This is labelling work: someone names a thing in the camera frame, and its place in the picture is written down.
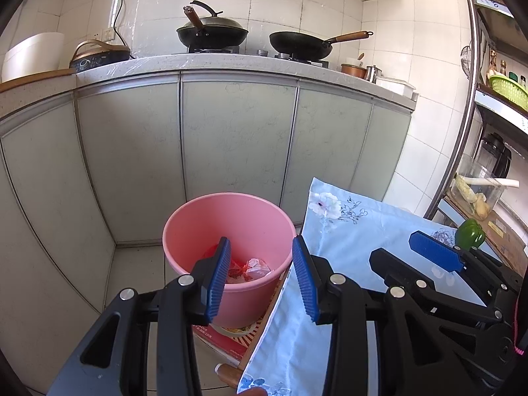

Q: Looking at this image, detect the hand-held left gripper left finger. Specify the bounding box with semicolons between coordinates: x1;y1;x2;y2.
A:
47;236;232;396

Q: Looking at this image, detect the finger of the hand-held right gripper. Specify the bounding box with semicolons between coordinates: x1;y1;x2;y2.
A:
369;247;505;327
409;231;524;294

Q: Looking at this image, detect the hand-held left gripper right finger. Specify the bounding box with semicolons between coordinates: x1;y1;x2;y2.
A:
291;234;481;396

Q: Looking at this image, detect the red mesh bag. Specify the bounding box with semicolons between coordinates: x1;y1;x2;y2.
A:
202;244;248;282

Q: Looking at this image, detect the white plastic bag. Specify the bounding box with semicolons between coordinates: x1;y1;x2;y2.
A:
243;258;275;282

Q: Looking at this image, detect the pink plastic bucket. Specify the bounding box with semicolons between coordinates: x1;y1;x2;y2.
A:
162;192;297;330

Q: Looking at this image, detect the green bell pepper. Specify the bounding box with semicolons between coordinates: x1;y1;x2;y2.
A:
454;218;486;251

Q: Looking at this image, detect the light blue floral tablecloth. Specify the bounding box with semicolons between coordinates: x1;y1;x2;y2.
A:
237;177;502;396

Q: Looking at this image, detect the yellow potato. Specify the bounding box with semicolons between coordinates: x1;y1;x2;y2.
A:
472;193;493;220

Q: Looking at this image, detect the corn cob in husk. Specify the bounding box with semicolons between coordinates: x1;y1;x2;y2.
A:
454;175;475;204

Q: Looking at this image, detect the white leek stalk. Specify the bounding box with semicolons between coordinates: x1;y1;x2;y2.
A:
456;175;520;188

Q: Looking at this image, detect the clear plastic container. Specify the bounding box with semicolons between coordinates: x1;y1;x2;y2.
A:
449;153;508;219

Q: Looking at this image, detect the grey kitchen cabinet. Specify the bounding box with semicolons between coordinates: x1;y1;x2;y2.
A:
0;53;417;396

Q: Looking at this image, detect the metal shelf rack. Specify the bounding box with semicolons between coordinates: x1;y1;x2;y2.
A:
425;0;528;281

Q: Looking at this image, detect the white rectangular container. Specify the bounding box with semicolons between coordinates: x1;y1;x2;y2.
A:
375;76;416;97

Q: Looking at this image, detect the green plastic basket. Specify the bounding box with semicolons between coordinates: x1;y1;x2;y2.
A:
489;74;528;110

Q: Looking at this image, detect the hanging metal strainer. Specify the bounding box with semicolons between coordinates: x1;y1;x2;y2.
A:
460;45;474;79

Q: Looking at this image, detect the copper pot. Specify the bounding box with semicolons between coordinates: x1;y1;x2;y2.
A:
340;63;368;80

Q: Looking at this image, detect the gas stove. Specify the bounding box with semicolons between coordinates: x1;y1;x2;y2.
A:
187;45;331;69

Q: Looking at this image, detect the black wok with lid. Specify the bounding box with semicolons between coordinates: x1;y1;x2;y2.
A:
177;0;249;50

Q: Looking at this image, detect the dark electric cooker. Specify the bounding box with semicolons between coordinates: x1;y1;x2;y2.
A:
69;39;132;74

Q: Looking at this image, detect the wooden cutting board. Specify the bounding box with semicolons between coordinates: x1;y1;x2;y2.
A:
0;68;77;93

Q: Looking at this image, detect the white kitchen appliance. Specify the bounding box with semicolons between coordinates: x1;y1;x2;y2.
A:
2;32;66;83

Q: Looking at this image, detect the red cable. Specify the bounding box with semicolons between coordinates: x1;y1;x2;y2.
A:
511;293;528;356

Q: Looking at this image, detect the black wok wooden handle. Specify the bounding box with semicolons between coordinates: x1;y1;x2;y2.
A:
269;30;374;60

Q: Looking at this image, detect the black power cable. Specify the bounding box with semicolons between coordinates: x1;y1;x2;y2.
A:
111;0;133;57

